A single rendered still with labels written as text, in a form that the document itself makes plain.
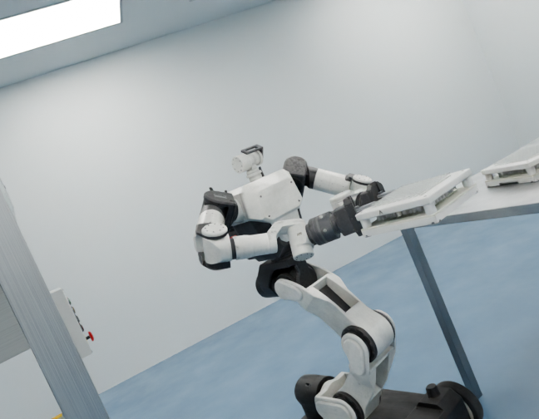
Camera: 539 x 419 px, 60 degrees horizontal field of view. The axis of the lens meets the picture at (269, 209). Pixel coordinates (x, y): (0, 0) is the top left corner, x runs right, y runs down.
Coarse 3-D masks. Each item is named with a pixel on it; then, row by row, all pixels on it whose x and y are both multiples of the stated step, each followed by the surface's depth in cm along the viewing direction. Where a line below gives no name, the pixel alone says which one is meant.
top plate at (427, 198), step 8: (456, 176) 126; (464, 176) 128; (440, 184) 125; (448, 184) 122; (456, 184) 125; (432, 192) 119; (440, 192) 119; (400, 200) 126; (408, 200) 121; (416, 200) 118; (424, 200) 116; (432, 200) 116; (368, 208) 136; (376, 208) 131; (384, 208) 126; (392, 208) 124; (400, 208) 122; (408, 208) 121; (360, 216) 133; (368, 216) 131; (376, 216) 129
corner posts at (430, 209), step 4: (464, 180) 130; (468, 180) 130; (464, 184) 131; (468, 184) 130; (472, 184) 130; (432, 204) 117; (424, 208) 118; (428, 208) 117; (432, 208) 117; (428, 212) 117; (432, 212) 117; (360, 220) 134; (364, 220) 133; (368, 220) 133; (364, 224) 134; (368, 224) 133; (364, 228) 134
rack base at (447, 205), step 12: (456, 192) 130; (468, 192) 128; (444, 204) 122; (456, 204) 123; (408, 216) 125; (420, 216) 120; (432, 216) 117; (444, 216) 118; (372, 228) 132; (384, 228) 128; (396, 228) 126; (408, 228) 123
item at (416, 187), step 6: (432, 180) 130; (408, 186) 137; (414, 186) 133; (420, 186) 129; (426, 186) 126; (396, 192) 137; (402, 192) 132; (408, 192) 127; (384, 198) 135; (390, 198) 131
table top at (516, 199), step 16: (528, 144) 243; (480, 176) 213; (480, 192) 183; (496, 192) 172; (512, 192) 162; (528, 192) 154; (464, 208) 169; (480, 208) 160; (496, 208) 152; (512, 208) 147; (528, 208) 142; (432, 224) 178
